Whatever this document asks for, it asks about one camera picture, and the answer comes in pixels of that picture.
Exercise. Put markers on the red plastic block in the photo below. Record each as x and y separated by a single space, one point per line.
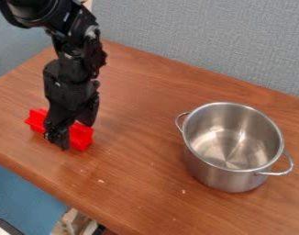
80 133

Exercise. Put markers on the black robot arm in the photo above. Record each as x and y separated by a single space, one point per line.
71 25

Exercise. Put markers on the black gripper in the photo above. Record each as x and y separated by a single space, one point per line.
71 92

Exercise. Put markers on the wooden frame under table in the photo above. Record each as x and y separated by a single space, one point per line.
73 223

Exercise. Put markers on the dark object bottom left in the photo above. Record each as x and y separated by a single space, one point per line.
7 229

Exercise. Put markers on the stainless steel pot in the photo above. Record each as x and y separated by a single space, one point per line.
233 146

